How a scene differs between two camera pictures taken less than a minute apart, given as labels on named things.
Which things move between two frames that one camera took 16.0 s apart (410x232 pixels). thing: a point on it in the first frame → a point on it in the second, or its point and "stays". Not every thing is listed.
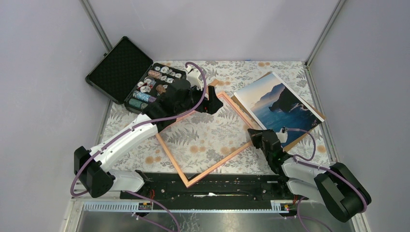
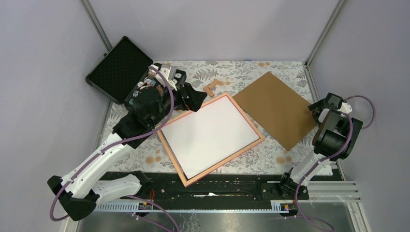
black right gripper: [256, 135] → [316, 105]
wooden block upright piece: [214, 82] stays
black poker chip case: [128, 76] stays
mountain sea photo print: [275, 106] → [208, 136]
